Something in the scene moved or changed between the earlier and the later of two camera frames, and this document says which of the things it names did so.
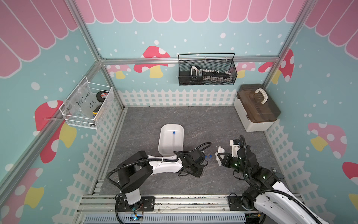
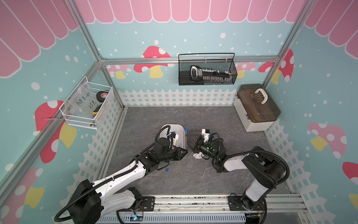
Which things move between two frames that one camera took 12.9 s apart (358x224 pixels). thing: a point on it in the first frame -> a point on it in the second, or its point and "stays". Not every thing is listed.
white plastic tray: (171, 139) stays
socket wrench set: (209, 75) stays
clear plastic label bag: (80, 102) stays
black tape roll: (101, 95) stays
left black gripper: (197, 174) -> (178, 155)
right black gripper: (223, 161) -> (200, 140)
